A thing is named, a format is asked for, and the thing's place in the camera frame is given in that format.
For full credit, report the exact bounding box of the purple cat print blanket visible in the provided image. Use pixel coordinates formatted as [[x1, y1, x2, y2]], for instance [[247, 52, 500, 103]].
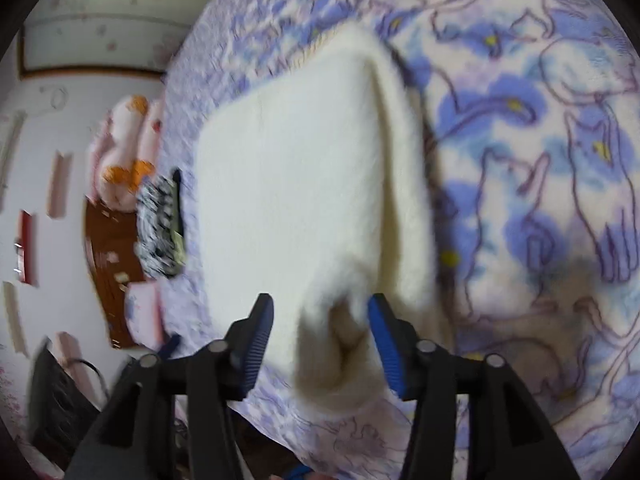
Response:
[[160, 0, 640, 480]]

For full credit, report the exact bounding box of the white air conditioner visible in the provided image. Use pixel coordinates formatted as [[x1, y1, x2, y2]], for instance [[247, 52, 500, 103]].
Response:
[[0, 110, 26, 211]]

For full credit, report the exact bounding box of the wire wall hook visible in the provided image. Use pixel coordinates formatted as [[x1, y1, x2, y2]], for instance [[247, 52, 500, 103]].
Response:
[[42, 84, 71, 110]]

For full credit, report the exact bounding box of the white fluffy garment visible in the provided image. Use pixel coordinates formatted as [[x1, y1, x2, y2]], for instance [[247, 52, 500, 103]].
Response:
[[192, 24, 441, 413]]

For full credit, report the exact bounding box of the black white patterned cloth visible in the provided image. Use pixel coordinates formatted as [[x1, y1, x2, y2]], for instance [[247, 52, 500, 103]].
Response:
[[136, 167, 188, 277]]

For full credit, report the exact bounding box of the pink pillow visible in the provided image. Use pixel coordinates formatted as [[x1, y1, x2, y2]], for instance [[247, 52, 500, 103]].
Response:
[[125, 280, 166, 351]]

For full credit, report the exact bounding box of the red wall hanging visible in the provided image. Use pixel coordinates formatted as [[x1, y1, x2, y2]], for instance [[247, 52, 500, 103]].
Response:
[[14, 210, 40, 288]]

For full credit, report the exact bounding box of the black boxy object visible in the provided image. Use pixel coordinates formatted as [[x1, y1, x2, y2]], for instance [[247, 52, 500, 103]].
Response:
[[27, 347, 108, 461]]

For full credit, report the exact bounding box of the floral panel wardrobe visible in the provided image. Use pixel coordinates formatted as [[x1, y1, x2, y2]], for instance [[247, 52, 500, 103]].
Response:
[[17, 0, 236, 81]]

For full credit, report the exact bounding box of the pink wall strip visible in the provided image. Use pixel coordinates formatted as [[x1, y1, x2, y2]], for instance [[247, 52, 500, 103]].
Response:
[[46, 152, 73, 218]]

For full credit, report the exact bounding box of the wooden headboard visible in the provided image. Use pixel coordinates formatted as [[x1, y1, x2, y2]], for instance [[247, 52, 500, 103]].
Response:
[[82, 195, 151, 348]]

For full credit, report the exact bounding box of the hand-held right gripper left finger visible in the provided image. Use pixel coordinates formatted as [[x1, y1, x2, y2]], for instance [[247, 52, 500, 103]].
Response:
[[62, 292, 275, 480]]

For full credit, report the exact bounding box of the pink plush toy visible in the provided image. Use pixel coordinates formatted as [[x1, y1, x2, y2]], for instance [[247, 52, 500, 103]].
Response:
[[90, 94, 166, 208]]

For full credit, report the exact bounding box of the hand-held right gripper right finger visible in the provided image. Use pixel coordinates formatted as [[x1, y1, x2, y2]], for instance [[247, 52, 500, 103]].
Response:
[[367, 294, 583, 480]]

